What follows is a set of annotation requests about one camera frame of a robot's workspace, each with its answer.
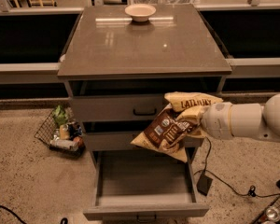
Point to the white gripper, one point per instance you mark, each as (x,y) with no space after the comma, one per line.
(216,120)

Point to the brown chip bag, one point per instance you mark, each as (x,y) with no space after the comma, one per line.
(166,132)

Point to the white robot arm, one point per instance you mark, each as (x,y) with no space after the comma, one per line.
(259,122)

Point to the top grey drawer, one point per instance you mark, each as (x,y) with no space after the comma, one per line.
(130,99)

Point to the grey drawer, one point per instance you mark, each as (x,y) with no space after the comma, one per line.
(143,185)
(112,135)
(130,99)

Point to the bottom grey drawer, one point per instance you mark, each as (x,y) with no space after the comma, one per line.
(143,185)

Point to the grey drawer cabinet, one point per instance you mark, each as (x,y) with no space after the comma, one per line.
(108,44)

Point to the middle grey drawer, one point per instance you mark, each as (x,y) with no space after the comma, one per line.
(112,135)

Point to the black power adapter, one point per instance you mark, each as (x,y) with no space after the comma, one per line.
(204,184)

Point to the beige ceramic bowl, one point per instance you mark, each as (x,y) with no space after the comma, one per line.
(140,12)

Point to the silver can right basket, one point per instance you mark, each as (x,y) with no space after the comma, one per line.
(272,214)

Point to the silver can in basket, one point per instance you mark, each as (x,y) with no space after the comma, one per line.
(65,144)

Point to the yellow bottle in basket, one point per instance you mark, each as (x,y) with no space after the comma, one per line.
(64,133)

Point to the green leafy vegetable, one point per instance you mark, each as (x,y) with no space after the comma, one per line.
(59,115)

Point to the black wire basket right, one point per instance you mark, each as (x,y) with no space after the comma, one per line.
(262,219)

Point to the black wire basket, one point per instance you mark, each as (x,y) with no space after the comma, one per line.
(49,130)
(262,219)

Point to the black wire basket left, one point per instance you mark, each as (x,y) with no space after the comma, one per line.
(49,130)

